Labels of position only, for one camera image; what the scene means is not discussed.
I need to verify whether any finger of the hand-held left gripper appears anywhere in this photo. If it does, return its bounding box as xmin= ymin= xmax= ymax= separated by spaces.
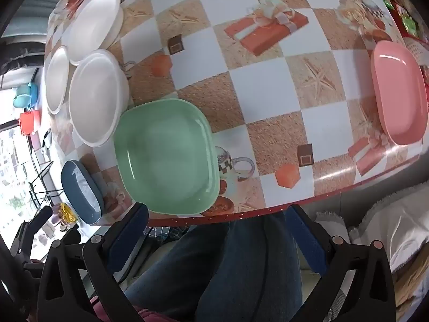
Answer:
xmin=26 ymin=206 xmax=53 ymax=239

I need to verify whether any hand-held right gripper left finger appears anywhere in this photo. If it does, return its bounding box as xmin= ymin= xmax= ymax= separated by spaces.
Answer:
xmin=36 ymin=202 xmax=150 ymax=322

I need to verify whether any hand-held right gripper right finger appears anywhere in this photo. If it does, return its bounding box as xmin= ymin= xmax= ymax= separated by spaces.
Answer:
xmin=285 ymin=204 xmax=398 ymax=322

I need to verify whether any green square plate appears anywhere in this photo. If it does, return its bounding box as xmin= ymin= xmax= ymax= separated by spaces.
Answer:
xmin=113 ymin=99 xmax=222 ymax=216

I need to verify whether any large white bowl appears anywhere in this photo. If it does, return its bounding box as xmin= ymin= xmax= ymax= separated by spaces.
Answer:
xmin=64 ymin=0 xmax=124 ymax=66
xmin=68 ymin=50 xmax=131 ymax=147

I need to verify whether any yellow wrapped item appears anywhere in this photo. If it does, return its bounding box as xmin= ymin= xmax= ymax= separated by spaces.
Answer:
xmin=57 ymin=203 xmax=79 ymax=225

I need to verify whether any black metal rack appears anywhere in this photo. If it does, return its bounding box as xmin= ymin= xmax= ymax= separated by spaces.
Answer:
xmin=28 ymin=161 xmax=64 ymax=205

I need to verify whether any blue oval plate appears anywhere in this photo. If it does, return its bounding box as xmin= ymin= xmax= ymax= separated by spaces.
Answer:
xmin=60 ymin=160 xmax=105 ymax=225

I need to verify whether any person's jeans leg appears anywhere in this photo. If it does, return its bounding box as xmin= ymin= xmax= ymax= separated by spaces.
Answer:
xmin=124 ymin=208 xmax=304 ymax=322

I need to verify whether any white fleece blanket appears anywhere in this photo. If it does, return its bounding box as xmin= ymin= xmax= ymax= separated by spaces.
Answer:
xmin=315 ymin=181 xmax=429 ymax=276

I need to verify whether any red plastic bucket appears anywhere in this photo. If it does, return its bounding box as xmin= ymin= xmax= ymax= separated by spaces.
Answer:
xmin=19 ymin=109 xmax=42 ymax=137

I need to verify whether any beige cloth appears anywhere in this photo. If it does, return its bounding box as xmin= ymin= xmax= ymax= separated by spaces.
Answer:
xmin=392 ymin=251 xmax=429 ymax=309

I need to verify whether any teal plastic bucket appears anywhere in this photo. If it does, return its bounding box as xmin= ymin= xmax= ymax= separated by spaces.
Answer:
xmin=13 ymin=82 xmax=39 ymax=109

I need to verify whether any small white bowl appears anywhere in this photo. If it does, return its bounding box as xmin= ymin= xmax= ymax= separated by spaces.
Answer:
xmin=45 ymin=45 xmax=72 ymax=115

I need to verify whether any checkered printed tablecloth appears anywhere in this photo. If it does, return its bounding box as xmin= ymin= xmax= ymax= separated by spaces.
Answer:
xmin=45 ymin=0 xmax=429 ymax=227

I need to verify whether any pink oval plate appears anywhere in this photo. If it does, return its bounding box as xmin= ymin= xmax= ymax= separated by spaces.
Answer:
xmin=370 ymin=40 xmax=429 ymax=146

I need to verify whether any red tray of snack packets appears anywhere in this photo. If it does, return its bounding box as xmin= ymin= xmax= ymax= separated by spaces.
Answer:
xmin=365 ymin=0 xmax=426 ymax=41

